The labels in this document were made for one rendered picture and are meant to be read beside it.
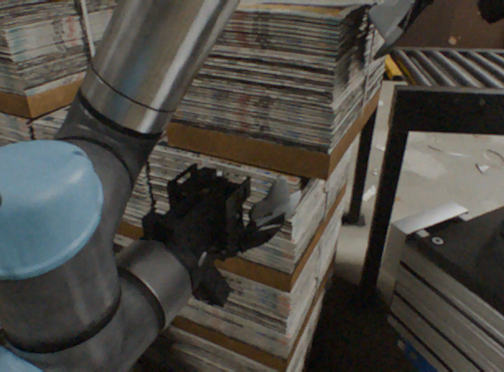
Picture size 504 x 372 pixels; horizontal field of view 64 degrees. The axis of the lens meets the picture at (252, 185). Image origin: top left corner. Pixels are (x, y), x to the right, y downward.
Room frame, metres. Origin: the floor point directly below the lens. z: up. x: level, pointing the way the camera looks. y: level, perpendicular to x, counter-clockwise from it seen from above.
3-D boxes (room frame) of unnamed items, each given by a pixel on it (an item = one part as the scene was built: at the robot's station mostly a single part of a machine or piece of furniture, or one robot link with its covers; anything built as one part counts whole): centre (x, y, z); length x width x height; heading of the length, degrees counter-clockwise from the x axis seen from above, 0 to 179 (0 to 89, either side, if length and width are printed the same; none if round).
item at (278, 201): (0.40, -0.03, 0.88); 0.09 x 0.03 x 0.06; 126
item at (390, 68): (1.35, -0.43, 0.81); 0.43 x 0.03 x 0.02; 173
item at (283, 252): (0.93, 0.37, 0.42); 1.17 x 0.39 x 0.83; 64
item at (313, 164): (0.64, -0.02, 0.86); 0.29 x 0.16 x 0.04; 64
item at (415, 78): (1.32, -0.51, 0.77); 0.47 x 0.05 x 0.05; 173
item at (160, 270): (0.26, 0.10, 0.88); 0.08 x 0.05 x 0.08; 63
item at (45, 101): (0.99, 0.49, 0.86); 0.38 x 0.29 x 0.04; 155
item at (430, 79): (1.32, -0.58, 0.77); 0.47 x 0.05 x 0.05; 173
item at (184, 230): (0.34, 0.06, 0.88); 0.12 x 0.08 x 0.09; 153
